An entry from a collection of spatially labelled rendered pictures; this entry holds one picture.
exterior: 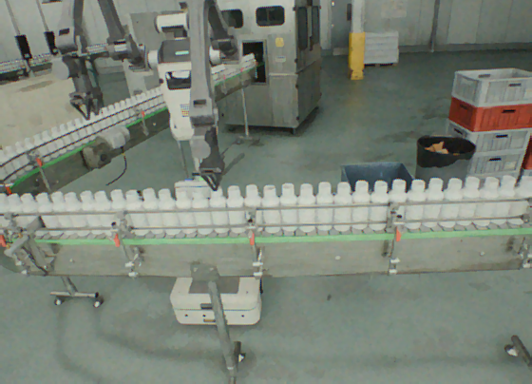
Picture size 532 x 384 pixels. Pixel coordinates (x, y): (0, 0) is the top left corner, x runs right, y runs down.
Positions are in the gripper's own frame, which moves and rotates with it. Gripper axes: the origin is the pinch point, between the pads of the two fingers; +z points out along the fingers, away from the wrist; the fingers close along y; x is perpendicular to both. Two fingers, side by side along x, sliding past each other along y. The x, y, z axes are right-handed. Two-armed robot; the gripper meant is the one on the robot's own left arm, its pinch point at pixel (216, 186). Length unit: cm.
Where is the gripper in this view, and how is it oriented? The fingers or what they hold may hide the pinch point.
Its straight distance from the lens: 107.1
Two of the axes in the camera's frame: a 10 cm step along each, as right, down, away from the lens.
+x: -10.0, 0.4, 0.9
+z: 0.7, 8.8, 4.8
